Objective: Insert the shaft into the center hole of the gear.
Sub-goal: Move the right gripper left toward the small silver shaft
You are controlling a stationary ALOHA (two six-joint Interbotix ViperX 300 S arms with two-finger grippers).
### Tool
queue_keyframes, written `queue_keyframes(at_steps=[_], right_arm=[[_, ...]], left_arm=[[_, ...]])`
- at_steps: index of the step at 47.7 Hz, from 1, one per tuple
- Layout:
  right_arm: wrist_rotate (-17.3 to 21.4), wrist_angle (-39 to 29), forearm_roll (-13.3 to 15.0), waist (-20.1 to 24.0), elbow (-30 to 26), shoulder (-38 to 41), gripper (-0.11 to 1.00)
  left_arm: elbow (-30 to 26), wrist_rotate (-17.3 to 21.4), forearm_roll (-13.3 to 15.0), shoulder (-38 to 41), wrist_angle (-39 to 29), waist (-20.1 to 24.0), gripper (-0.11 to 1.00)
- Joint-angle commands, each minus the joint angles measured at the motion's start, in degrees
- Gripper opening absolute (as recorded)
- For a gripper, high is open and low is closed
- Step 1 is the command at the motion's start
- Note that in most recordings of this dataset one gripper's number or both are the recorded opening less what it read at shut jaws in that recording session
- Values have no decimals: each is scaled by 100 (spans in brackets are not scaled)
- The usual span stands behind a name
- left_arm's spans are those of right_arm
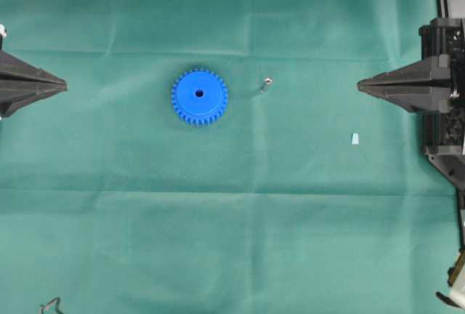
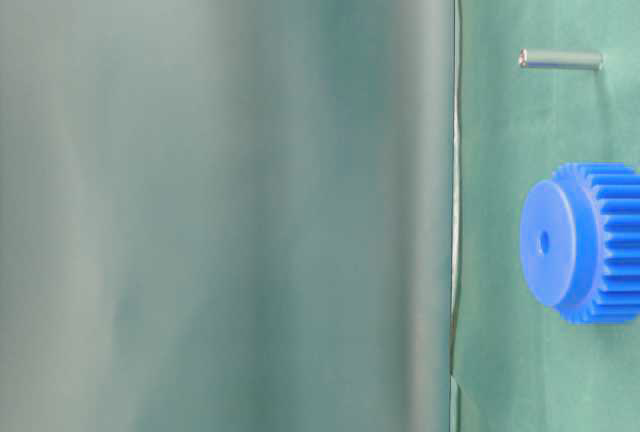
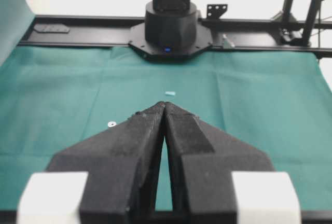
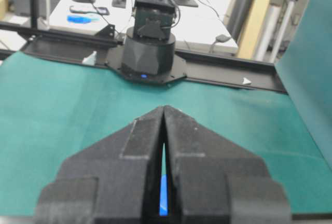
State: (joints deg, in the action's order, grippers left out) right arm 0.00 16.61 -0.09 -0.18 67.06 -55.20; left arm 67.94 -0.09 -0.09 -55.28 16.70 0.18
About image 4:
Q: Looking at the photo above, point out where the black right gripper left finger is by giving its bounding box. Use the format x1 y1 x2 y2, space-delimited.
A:
35 107 163 223

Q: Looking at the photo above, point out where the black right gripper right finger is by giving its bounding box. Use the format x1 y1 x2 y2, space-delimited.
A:
164 106 291 223

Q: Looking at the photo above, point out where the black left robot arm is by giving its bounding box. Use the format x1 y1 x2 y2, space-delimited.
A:
105 0 187 85

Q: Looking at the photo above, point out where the blue gear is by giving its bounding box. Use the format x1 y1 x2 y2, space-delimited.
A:
159 174 168 216

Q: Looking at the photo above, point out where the green side backdrop panel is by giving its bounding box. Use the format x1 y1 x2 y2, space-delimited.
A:
275 0 331 165

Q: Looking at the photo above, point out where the blue tape roll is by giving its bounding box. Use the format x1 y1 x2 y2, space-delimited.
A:
66 15 100 24

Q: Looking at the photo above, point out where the white background desk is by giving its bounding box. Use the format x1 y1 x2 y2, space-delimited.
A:
50 0 238 53

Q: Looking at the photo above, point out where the black vertical pole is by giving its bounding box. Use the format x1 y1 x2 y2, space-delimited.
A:
30 0 39 29

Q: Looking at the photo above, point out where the black rail frame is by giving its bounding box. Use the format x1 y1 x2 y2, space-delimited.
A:
1 22 286 93

